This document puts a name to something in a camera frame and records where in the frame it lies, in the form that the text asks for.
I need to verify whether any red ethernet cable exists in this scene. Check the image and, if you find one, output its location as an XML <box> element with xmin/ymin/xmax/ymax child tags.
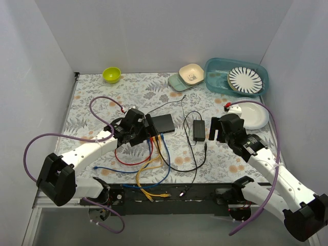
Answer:
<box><xmin>114</xmin><ymin>137</ymin><xmax>154</xmax><ymax>165</ymax></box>

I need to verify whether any black network switch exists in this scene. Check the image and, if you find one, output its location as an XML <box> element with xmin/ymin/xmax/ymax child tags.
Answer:
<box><xmin>152</xmin><ymin>114</ymin><xmax>175</xmax><ymax>134</ymax></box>

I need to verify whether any yellow ethernet cable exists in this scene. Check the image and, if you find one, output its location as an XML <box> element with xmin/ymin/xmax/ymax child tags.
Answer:
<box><xmin>135</xmin><ymin>135</ymin><xmax>163</xmax><ymax>201</ymax></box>
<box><xmin>137</xmin><ymin>135</ymin><xmax>171</xmax><ymax>198</ymax></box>

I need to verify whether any blue ethernet cable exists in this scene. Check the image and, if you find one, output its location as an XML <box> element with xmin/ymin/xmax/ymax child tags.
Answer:
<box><xmin>122</xmin><ymin>135</ymin><xmax>171</xmax><ymax>188</ymax></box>
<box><xmin>92</xmin><ymin>137</ymin><xmax>154</xmax><ymax>175</ymax></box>

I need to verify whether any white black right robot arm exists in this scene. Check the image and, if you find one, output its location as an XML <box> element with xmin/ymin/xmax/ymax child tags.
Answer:
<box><xmin>209</xmin><ymin>114</ymin><xmax>327</xmax><ymax>242</ymax></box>

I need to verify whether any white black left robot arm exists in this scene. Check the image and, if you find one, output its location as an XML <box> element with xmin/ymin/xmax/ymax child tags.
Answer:
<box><xmin>36</xmin><ymin>109</ymin><xmax>158</xmax><ymax>207</ymax></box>

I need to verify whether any floral patterned table mat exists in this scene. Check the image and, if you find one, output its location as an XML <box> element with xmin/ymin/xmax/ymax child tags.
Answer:
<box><xmin>57</xmin><ymin>73</ymin><xmax>265</xmax><ymax>184</ymax></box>

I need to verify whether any black power adapter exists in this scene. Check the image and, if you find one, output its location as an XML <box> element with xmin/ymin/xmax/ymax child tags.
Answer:
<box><xmin>193</xmin><ymin>120</ymin><xmax>206</xmax><ymax>141</ymax></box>

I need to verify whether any white round plate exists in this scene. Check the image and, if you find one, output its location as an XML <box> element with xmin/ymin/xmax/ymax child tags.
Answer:
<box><xmin>228</xmin><ymin>102</ymin><xmax>269</xmax><ymax>130</ymax></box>

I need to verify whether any blue striped white plate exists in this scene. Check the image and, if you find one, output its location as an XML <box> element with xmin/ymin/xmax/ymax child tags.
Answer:
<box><xmin>227</xmin><ymin>67</ymin><xmax>263</xmax><ymax>94</ymax></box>

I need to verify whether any teal plastic basin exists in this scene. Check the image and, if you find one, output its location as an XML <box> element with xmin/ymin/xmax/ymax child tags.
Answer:
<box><xmin>204</xmin><ymin>58</ymin><xmax>269</xmax><ymax>97</ymax></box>

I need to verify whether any beige square panda bowl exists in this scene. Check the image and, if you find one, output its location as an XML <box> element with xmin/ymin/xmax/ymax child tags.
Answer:
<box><xmin>178</xmin><ymin>64</ymin><xmax>204</xmax><ymax>86</ymax></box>

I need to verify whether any pale green divided tray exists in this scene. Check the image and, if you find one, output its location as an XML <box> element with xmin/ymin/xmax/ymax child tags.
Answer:
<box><xmin>168</xmin><ymin>73</ymin><xmax>195</xmax><ymax>92</ymax></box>

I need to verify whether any lime green bowl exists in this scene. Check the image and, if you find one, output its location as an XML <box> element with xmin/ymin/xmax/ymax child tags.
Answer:
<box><xmin>102</xmin><ymin>67</ymin><xmax>121</xmax><ymax>84</ymax></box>

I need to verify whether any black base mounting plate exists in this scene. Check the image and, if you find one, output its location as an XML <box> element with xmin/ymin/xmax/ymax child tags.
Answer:
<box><xmin>93</xmin><ymin>183</ymin><xmax>250</xmax><ymax>216</ymax></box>

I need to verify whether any black ethernet cable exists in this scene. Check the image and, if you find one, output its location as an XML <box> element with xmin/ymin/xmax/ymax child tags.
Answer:
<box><xmin>153</xmin><ymin>135</ymin><xmax>208</xmax><ymax>173</ymax></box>

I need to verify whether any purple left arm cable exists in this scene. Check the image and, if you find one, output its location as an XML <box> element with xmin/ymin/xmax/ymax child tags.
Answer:
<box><xmin>23</xmin><ymin>96</ymin><xmax>126</xmax><ymax>234</ymax></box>

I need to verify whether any aluminium frame rail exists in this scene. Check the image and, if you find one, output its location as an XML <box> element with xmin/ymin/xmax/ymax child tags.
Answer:
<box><xmin>32</xmin><ymin>189</ymin><xmax>85</xmax><ymax>208</ymax></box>

